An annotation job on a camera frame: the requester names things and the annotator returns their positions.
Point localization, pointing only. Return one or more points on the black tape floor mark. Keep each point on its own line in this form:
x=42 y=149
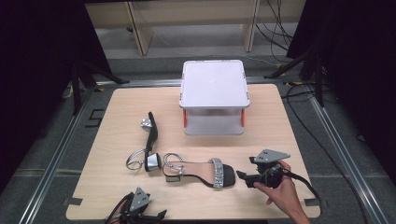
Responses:
x=95 y=118

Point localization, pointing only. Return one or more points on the black curtain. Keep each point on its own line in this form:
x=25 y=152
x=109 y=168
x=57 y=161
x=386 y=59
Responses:
x=361 y=62
x=37 y=77

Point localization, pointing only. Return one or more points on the person's right hand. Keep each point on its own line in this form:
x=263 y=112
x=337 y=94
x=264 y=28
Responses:
x=286 y=193

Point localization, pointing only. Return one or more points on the black metal stand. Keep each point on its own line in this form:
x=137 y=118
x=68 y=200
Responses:
x=76 y=90
x=318 y=81

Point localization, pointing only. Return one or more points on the metal floor rail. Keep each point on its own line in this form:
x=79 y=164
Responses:
x=146 y=82
x=342 y=146
x=53 y=161

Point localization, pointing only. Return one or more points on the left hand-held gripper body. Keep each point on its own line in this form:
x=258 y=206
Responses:
x=138 y=200

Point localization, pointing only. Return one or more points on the white two-tier shoe rack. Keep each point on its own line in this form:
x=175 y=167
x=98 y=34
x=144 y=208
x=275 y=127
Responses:
x=214 y=84

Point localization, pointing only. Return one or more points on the person's left hand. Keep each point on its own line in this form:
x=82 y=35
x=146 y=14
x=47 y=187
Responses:
x=116 y=216

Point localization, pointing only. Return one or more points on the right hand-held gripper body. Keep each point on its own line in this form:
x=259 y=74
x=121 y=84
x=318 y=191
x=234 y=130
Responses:
x=268 y=155

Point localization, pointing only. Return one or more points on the yellow tape piece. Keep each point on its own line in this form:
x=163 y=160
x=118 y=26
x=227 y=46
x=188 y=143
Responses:
x=281 y=70

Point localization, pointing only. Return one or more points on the black tape piece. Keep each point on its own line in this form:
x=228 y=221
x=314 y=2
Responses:
x=313 y=202

